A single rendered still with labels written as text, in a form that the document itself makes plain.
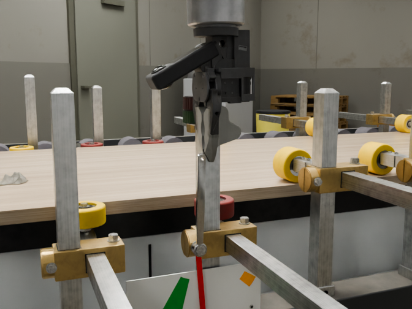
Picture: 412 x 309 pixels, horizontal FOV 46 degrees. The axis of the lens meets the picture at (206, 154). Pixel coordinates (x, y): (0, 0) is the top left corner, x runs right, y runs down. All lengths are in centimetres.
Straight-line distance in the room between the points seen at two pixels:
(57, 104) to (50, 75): 477
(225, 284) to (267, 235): 31
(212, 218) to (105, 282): 25
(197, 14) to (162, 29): 623
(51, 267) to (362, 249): 85
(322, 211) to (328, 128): 17
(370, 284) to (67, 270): 65
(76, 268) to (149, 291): 14
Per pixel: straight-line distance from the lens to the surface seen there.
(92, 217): 92
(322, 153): 98
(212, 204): 89
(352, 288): 112
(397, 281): 119
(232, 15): 76
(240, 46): 79
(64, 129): 80
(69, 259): 84
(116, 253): 85
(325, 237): 103
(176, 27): 726
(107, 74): 609
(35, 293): 110
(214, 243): 90
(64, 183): 81
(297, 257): 128
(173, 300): 91
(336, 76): 886
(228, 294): 95
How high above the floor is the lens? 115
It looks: 9 degrees down
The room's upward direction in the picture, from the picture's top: straight up
